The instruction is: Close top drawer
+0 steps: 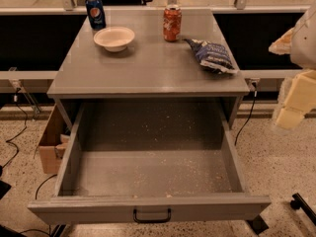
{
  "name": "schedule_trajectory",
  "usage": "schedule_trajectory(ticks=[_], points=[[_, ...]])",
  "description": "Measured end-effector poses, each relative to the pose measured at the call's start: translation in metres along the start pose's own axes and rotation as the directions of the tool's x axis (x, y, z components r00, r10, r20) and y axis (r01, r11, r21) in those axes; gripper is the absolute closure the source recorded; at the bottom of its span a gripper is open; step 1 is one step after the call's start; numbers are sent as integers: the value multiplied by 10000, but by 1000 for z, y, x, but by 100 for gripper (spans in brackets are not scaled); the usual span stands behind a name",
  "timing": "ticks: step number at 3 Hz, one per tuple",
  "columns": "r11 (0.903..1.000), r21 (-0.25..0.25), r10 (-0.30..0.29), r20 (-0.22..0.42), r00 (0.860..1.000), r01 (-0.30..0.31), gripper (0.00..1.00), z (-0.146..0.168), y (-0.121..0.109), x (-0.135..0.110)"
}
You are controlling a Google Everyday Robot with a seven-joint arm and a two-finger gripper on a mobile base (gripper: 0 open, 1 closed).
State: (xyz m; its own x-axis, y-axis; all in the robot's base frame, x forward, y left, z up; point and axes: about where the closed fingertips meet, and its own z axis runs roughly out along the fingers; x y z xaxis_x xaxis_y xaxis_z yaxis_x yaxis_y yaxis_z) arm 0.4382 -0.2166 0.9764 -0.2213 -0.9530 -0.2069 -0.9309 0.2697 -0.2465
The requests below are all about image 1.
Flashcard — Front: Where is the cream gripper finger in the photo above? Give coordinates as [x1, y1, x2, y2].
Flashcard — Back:
[269, 29, 293, 55]
[274, 69, 316, 130]

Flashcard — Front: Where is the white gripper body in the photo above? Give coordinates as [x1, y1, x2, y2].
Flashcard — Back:
[290, 3, 316, 69]

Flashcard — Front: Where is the grey top drawer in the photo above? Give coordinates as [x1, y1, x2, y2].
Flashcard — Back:
[29, 101, 271, 224]

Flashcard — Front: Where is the grey drawer cabinet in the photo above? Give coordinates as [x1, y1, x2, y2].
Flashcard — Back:
[47, 7, 249, 120]

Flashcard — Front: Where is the blue chip bag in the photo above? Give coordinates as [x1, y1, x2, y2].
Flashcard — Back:
[185, 39, 237, 75]

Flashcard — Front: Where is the black stand foot right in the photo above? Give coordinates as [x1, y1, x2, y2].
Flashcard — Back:
[290, 193, 316, 226]

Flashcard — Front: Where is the orange soda can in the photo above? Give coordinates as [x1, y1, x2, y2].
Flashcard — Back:
[163, 4, 182, 41]

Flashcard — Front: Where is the black power adapter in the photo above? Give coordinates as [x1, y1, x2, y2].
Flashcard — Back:
[247, 215, 269, 235]

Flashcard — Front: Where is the white bowl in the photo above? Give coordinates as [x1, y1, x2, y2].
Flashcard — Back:
[94, 27, 135, 52]

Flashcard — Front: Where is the blue pepsi can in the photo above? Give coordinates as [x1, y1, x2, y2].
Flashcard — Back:
[85, 0, 106, 30]

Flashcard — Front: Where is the cardboard box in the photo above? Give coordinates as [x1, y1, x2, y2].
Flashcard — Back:
[39, 107, 69, 174]

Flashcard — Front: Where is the black chair base leg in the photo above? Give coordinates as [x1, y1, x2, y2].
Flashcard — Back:
[50, 225, 71, 237]

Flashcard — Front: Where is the black cable right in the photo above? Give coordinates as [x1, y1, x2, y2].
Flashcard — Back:
[233, 88, 259, 147]

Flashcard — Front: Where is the black floor cable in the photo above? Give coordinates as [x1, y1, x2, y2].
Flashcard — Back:
[19, 173, 58, 237]

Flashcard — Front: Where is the black cable left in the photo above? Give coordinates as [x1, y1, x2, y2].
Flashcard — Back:
[1, 88, 30, 170]

